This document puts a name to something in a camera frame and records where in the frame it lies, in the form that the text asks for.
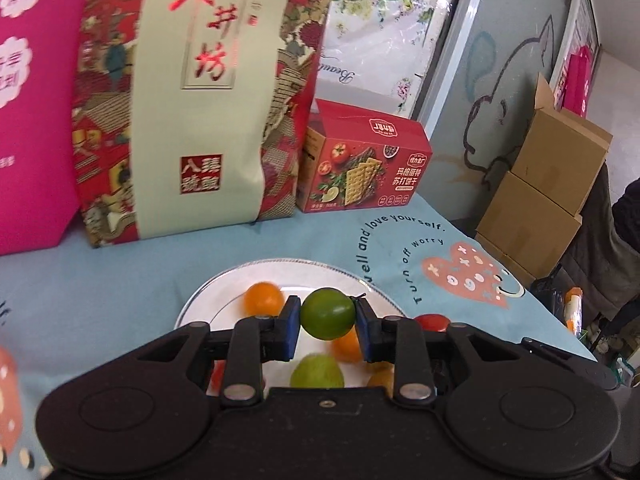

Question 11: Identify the green apple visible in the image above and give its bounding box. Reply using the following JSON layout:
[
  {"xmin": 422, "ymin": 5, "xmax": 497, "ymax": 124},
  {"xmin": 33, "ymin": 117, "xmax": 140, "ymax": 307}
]
[{"xmin": 290, "ymin": 353, "xmax": 345, "ymax": 389}]

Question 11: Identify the small orange tangerine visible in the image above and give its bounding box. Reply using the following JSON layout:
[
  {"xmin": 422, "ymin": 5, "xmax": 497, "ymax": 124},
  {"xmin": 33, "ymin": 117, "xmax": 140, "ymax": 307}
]
[{"xmin": 367, "ymin": 363, "xmax": 394, "ymax": 398}]

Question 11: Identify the white round plate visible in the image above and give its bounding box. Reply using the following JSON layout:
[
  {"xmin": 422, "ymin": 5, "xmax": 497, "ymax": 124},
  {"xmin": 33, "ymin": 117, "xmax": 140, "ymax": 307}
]
[{"xmin": 173, "ymin": 257, "xmax": 407, "ymax": 391}]

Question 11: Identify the lower cardboard box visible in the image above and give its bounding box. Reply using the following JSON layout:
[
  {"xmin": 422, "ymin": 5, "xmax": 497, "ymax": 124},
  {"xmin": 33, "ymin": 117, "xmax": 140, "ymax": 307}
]
[{"xmin": 476, "ymin": 172, "xmax": 582, "ymax": 278}]

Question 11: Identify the magenta fabric tote bag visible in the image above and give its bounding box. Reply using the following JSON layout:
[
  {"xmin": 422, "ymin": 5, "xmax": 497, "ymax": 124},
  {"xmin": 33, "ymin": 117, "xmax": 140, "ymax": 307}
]
[{"xmin": 1, "ymin": 0, "xmax": 85, "ymax": 255}]

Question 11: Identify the red tomato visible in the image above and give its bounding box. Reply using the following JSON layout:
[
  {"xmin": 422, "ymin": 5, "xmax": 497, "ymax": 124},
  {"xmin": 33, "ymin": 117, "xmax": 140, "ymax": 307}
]
[{"xmin": 414, "ymin": 313, "xmax": 450, "ymax": 333}]

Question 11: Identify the orange fruit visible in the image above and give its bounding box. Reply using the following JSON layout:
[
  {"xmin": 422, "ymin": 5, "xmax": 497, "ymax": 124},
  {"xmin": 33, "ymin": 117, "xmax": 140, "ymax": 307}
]
[
  {"xmin": 330, "ymin": 327, "xmax": 363, "ymax": 364},
  {"xmin": 242, "ymin": 282, "xmax": 285, "ymax": 316}
]

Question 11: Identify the red cracker box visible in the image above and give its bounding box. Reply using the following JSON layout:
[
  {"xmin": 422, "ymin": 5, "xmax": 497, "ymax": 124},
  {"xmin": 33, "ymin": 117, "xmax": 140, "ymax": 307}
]
[{"xmin": 296, "ymin": 100, "xmax": 433, "ymax": 214}]

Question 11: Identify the light blue printed tablecloth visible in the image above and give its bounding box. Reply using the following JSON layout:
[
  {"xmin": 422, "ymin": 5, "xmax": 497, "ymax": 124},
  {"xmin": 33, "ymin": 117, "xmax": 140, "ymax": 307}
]
[{"xmin": 1, "ymin": 197, "xmax": 585, "ymax": 479}]

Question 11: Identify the white floral plastic bag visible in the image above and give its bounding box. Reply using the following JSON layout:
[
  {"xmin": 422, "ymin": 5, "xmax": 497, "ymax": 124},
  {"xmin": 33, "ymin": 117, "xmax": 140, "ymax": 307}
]
[{"xmin": 316, "ymin": 0, "xmax": 452, "ymax": 117}]

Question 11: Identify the patterned liquor gift bag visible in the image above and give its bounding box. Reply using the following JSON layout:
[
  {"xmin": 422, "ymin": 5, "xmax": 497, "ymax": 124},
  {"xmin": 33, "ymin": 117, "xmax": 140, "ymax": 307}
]
[{"xmin": 72, "ymin": 0, "xmax": 330, "ymax": 247}]

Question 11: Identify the orange capped bottle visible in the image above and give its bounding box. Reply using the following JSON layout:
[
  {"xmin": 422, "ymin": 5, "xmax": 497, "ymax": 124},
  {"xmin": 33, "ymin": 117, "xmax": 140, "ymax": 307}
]
[{"xmin": 564, "ymin": 287, "xmax": 582, "ymax": 337}]

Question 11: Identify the red wax apple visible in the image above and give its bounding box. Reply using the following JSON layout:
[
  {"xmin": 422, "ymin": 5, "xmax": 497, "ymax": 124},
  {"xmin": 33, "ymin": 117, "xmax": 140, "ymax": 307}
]
[{"xmin": 209, "ymin": 360, "xmax": 226, "ymax": 396}]

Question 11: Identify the green tomato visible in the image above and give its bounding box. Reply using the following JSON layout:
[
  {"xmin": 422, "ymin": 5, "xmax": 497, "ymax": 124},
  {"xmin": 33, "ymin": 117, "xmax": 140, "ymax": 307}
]
[{"xmin": 300, "ymin": 287, "xmax": 356, "ymax": 340}]

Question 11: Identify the pink bag in doorway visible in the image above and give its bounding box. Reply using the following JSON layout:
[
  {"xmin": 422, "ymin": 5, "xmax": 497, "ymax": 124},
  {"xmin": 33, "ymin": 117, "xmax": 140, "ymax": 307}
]
[{"xmin": 562, "ymin": 46, "xmax": 592, "ymax": 118}]

